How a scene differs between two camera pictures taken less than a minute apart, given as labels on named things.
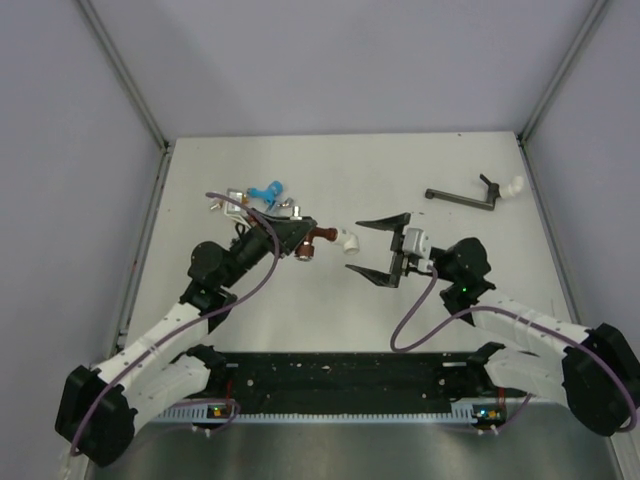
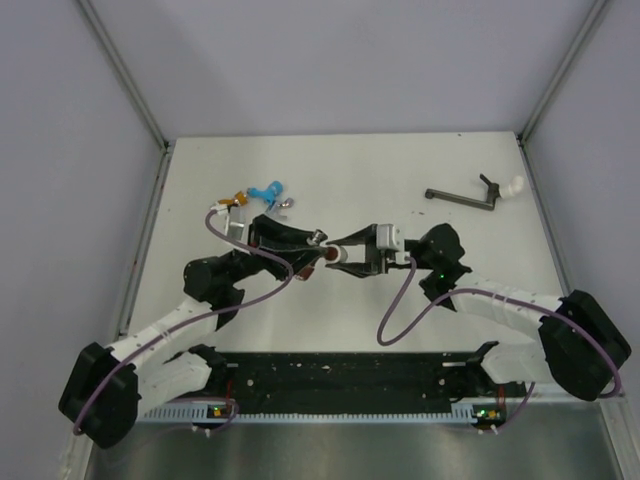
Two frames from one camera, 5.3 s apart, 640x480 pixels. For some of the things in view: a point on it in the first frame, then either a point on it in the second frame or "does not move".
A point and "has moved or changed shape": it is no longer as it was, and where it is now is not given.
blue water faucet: [274, 190] does not move
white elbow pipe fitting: [349, 241] has moved or changed shape
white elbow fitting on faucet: [514, 187] does not move
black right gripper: [401, 263] → [377, 261]
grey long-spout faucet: [493, 192] does not move
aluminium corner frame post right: [587, 29] does not move
